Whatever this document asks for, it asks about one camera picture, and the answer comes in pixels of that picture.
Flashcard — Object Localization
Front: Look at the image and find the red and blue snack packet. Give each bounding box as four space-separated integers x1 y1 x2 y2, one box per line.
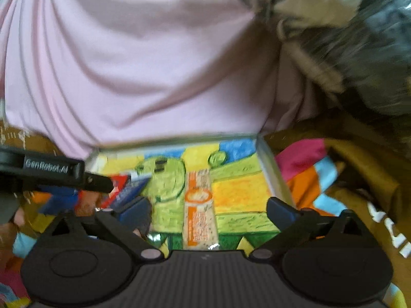
101 173 152 210

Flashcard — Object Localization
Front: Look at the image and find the pink shirt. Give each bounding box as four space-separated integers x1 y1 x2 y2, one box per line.
0 0 310 161

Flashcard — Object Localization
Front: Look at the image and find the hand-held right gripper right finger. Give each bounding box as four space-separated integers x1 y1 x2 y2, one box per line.
250 196 370 260

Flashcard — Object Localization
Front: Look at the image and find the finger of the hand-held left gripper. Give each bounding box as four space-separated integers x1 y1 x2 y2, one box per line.
83 171 114 194

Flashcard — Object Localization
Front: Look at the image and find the grey fuzzy blanket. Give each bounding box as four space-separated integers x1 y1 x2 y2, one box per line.
234 0 411 118

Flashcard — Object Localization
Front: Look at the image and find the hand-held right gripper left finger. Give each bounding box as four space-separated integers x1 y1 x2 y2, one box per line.
48 196 163 261

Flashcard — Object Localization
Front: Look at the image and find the orange speckled snack packet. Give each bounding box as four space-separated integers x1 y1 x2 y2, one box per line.
183 168 220 251

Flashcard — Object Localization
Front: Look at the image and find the metal tray with colourful drawing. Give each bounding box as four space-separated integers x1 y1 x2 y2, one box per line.
86 132 294 251

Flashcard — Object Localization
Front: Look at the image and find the colourful printed blanket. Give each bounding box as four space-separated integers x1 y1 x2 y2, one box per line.
0 137 411 308

